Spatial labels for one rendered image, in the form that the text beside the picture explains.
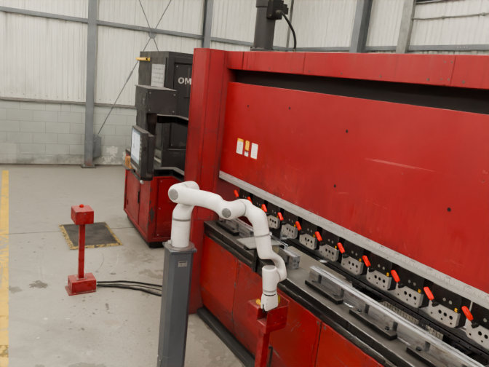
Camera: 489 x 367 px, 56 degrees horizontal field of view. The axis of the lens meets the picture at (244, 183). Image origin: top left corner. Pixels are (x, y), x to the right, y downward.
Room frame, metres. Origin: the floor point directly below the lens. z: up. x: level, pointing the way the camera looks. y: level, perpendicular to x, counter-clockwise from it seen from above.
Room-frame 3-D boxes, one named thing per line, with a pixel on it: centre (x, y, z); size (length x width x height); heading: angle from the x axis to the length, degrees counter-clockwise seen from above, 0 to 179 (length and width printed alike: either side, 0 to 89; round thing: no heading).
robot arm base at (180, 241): (2.85, 0.38, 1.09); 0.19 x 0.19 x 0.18
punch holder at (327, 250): (2.69, -0.58, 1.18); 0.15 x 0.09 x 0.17; 33
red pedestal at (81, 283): (4.03, 1.44, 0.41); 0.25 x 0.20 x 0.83; 123
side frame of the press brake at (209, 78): (4.09, 0.11, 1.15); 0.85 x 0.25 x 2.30; 123
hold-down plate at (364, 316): (2.30, -0.76, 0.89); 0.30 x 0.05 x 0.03; 33
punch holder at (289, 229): (3.02, -0.36, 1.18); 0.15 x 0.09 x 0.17; 33
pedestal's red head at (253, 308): (2.59, -0.22, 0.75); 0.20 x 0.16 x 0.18; 36
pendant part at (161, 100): (3.96, 0.83, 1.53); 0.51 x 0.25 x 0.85; 25
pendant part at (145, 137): (3.88, 0.89, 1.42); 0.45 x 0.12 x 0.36; 25
